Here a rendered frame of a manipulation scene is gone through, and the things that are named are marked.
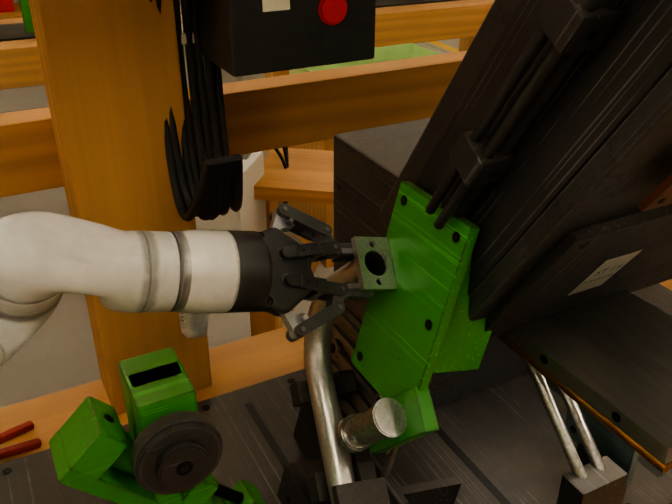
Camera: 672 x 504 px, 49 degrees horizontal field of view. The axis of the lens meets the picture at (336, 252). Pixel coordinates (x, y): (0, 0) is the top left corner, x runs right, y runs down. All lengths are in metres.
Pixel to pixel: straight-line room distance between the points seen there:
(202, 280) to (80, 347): 2.18
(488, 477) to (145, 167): 0.55
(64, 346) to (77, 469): 2.18
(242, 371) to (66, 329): 1.85
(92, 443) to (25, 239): 0.17
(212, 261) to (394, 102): 0.56
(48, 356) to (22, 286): 2.21
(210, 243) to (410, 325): 0.21
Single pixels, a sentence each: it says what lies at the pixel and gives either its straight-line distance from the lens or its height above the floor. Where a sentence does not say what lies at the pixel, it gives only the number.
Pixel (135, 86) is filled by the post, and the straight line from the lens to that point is 0.88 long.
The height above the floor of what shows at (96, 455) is 1.13.
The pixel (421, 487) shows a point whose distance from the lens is 0.82.
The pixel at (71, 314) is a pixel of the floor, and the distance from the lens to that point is 3.00.
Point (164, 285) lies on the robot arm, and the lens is 0.63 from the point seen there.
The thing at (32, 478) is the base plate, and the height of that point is 0.90.
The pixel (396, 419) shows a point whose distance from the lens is 0.72.
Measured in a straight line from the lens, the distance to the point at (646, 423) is 0.70.
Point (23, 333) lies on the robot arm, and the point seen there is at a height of 1.22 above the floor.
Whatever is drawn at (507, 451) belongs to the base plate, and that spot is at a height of 0.90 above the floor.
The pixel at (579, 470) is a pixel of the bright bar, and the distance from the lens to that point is 0.81.
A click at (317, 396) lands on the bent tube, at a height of 1.04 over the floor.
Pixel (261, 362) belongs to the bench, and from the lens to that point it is 1.13.
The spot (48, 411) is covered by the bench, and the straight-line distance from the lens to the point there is 1.11.
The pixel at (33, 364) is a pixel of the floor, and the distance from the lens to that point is 2.77.
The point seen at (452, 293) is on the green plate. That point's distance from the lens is 0.67.
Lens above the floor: 1.56
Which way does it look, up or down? 29 degrees down
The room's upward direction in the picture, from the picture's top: straight up
